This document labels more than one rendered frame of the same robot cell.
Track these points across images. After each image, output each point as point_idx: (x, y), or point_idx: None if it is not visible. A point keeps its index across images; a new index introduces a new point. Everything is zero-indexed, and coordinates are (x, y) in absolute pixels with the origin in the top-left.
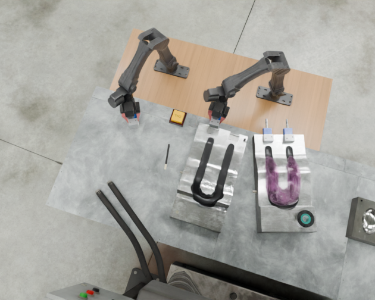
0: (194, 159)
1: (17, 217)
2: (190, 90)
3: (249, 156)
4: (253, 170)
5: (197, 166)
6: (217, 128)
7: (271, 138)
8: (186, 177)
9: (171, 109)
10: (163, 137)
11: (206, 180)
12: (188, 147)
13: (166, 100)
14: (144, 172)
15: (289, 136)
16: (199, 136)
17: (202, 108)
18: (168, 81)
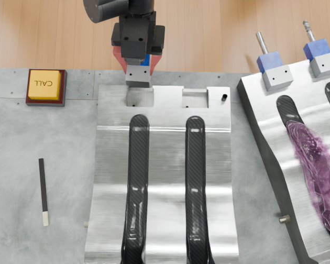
0: (110, 183)
1: None
2: (60, 16)
3: (243, 133)
4: (263, 164)
5: (124, 200)
6: (149, 86)
7: (285, 75)
8: (100, 244)
9: (25, 73)
10: (24, 145)
11: (157, 233)
12: (91, 154)
13: (10, 54)
14: None
15: (327, 57)
16: (108, 118)
17: (99, 48)
18: (3, 7)
